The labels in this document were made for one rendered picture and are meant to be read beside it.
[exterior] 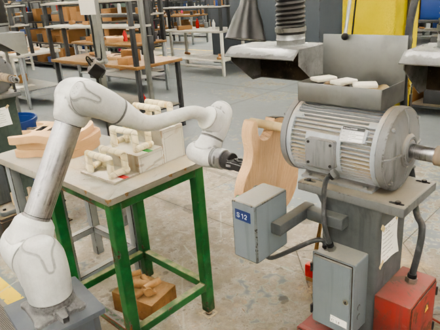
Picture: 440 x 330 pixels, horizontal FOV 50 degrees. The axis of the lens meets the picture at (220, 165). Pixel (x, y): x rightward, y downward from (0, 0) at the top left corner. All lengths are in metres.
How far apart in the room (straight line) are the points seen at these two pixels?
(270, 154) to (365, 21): 0.96
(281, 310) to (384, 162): 1.59
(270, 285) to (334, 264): 1.50
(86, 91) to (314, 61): 0.78
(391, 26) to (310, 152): 1.07
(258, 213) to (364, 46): 0.61
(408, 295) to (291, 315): 1.23
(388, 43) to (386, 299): 0.78
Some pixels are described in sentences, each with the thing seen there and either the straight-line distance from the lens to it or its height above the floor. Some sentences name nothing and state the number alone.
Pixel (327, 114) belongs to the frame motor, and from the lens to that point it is 1.49.
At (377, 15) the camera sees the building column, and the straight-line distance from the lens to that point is 2.42.
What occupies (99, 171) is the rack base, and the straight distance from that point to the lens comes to 2.33.
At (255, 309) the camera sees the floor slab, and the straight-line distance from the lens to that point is 2.81.
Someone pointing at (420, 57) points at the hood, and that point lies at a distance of 1.36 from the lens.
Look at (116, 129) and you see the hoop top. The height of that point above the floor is 1.12.
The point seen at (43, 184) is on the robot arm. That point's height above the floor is 1.10.
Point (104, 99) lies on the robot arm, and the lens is 1.67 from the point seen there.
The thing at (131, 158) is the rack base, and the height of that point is 1.00.
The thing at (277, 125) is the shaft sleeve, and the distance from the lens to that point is 1.69.
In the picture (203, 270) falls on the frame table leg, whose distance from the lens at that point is 2.60.
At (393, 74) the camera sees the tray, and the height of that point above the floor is 1.45.
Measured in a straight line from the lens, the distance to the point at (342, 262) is 1.51.
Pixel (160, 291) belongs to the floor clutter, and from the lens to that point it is 2.80.
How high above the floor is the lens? 1.74
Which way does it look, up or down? 21 degrees down
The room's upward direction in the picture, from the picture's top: 4 degrees counter-clockwise
